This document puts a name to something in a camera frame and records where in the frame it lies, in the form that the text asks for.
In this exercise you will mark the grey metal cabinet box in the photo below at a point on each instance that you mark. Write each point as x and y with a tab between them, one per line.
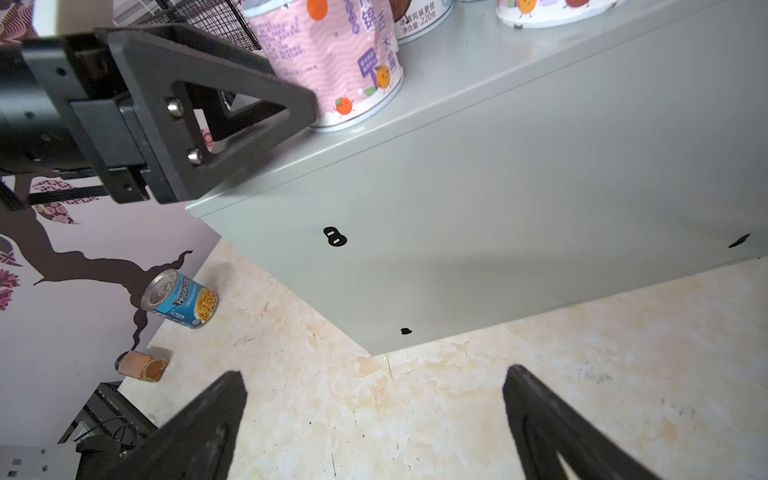
518	171

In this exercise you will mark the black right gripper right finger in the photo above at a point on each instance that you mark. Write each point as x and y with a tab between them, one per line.
550	434

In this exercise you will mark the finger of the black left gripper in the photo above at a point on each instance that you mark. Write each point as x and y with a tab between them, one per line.
206	108

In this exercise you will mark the grey blue label can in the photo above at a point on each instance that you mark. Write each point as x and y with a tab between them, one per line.
415	18

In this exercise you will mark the orange plastic package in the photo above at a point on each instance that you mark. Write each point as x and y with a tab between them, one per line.
141	366

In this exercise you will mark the blue Progresso soup can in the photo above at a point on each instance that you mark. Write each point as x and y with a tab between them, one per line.
180	299

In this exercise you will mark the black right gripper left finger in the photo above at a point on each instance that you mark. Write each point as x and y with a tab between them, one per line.
197	443

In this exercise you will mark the black wire basket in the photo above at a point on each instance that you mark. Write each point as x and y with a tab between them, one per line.
221	18

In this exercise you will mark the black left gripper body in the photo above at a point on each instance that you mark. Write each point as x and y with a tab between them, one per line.
66	112

